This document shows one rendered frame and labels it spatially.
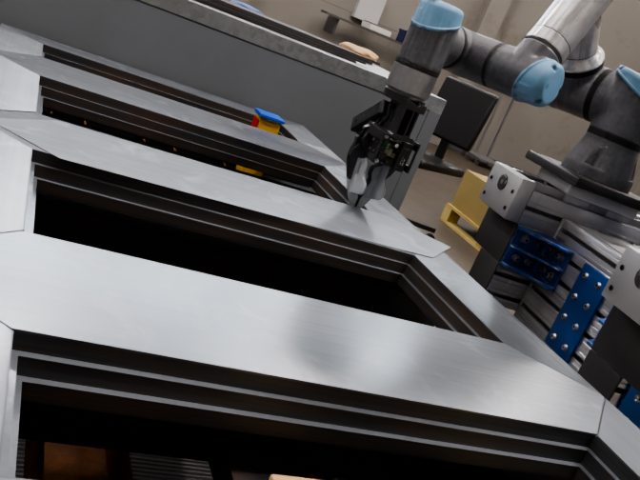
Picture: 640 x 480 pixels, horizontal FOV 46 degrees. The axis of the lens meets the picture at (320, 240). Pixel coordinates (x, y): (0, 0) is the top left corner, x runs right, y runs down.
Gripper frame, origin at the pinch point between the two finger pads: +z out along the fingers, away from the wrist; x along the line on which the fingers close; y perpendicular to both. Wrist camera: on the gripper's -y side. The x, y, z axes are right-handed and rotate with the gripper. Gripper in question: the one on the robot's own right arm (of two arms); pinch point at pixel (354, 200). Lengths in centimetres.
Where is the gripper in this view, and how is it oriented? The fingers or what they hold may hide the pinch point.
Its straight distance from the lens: 130.2
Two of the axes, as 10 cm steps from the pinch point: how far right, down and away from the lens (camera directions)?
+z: -3.7, 8.9, 2.7
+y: 3.0, 3.9, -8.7
